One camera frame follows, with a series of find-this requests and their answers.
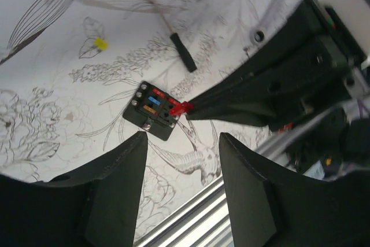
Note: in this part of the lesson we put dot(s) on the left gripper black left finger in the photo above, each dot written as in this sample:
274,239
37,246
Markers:
95,204

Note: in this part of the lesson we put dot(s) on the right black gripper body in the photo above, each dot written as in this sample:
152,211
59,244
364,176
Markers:
298,73

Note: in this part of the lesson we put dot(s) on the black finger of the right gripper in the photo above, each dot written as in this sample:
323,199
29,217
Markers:
234,105

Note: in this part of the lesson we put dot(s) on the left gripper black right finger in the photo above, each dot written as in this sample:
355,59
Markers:
270,205

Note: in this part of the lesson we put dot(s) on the red fuse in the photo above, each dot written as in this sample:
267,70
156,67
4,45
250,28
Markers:
181,108

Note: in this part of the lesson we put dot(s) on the black handled screwdriver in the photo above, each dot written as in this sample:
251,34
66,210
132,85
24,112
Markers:
182,51

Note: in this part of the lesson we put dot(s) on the blue fuse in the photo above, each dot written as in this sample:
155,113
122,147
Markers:
154,100

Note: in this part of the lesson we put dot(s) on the black fuse box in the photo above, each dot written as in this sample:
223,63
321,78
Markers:
160,125

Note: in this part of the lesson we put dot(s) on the orange fuse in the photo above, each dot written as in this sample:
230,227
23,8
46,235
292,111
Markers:
149,109

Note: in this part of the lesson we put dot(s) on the yellow fuse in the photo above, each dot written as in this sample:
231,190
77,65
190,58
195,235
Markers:
100,44

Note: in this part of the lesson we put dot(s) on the floral patterned mat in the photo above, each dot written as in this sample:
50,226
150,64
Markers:
62,99

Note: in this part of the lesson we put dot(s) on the aluminium rail base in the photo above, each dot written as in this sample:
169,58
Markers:
201,221

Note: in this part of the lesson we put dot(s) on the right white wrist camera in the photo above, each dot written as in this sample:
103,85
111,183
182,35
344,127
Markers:
347,7

